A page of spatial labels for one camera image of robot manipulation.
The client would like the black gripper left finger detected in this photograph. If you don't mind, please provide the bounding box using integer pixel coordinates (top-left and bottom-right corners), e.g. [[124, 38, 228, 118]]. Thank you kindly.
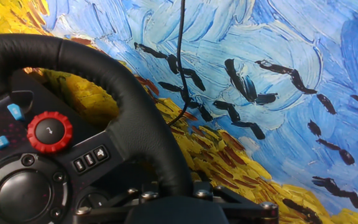
[[72, 183, 162, 224]]

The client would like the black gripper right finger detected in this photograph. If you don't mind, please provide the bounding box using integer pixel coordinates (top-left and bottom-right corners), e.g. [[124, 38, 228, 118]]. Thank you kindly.
[[193, 182, 280, 224]]

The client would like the black racing steering wheel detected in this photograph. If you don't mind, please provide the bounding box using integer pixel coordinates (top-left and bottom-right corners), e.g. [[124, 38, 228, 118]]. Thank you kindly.
[[0, 33, 195, 224]]

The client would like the painted wheat field mat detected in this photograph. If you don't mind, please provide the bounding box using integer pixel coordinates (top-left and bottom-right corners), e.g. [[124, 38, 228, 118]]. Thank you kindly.
[[0, 0, 358, 224]]

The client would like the black steering wheel usb cable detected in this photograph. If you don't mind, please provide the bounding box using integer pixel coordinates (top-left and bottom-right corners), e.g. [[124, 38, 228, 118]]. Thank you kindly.
[[168, 0, 190, 127]]

